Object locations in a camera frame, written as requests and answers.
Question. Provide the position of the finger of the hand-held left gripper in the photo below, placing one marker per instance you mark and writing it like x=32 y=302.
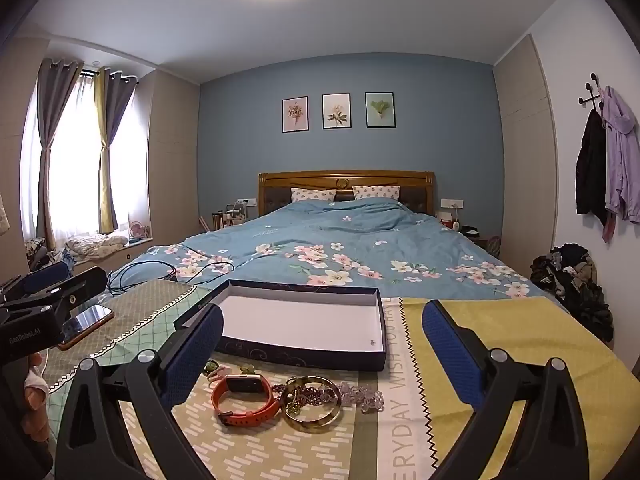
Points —
x=45 y=276
x=84 y=282

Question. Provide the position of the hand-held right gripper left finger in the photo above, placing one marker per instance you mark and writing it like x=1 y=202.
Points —
x=192 y=355

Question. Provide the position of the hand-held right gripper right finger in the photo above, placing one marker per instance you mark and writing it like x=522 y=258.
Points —
x=445 y=355

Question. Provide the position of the orange smartwatch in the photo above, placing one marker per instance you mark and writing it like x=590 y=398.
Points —
x=235 y=417

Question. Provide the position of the dark blue cardboard box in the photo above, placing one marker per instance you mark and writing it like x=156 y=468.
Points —
x=300 y=317

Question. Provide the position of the tortoiseshell bangle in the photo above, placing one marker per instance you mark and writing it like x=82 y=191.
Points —
x=310 y=426

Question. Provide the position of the person's left hand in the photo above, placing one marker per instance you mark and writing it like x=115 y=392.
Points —
x=36 y=400

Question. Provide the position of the crumpled white bedding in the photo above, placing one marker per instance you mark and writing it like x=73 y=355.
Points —
x=95 y=246

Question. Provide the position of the smartphone with brown case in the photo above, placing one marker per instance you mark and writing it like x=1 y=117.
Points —
x=85 y=325

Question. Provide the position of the small pink fan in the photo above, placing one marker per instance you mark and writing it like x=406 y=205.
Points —
x=138 y=230

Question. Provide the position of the patchwork yellow green blanket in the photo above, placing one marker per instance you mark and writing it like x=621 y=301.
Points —
x=525 y=330

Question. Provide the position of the yellow and grey curtain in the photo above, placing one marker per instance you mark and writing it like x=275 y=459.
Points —
x=107 y=160

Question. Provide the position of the cluttered bedside stand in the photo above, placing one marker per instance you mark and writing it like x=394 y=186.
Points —
x=230 y=216

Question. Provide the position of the pile of dark clothes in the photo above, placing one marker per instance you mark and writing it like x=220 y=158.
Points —
x=575 y=280

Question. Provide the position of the blue floral duvet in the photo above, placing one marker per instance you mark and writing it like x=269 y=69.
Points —
x=350 y=230

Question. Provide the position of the white dotted pillow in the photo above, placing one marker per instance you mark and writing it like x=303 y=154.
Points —
x=376 y=191
x=312 y=194

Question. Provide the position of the wooden headboard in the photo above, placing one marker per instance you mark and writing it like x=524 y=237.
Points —
x=345 y=180

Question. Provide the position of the pink hanging garment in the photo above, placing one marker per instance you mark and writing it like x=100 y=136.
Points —
x=610 y=227

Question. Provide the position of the black jacket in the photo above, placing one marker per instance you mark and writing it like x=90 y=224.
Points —
x=590 y=170

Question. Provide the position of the framed green leaf picture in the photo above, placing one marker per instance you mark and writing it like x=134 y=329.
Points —
x=380 y=109

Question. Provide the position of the framed pink flower picture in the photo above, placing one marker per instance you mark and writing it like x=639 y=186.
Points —
x=295 y=114

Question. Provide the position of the purple jacket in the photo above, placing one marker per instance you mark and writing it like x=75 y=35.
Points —
x=620 y=160

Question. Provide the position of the framed white flower picture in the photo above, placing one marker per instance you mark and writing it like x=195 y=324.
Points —
x=336 y=110

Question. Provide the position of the black coat rack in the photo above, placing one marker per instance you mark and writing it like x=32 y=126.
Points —
x=590 y=95

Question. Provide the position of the white wall socket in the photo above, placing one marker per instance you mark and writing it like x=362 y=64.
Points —
x=245 y=202
x=451 y=203

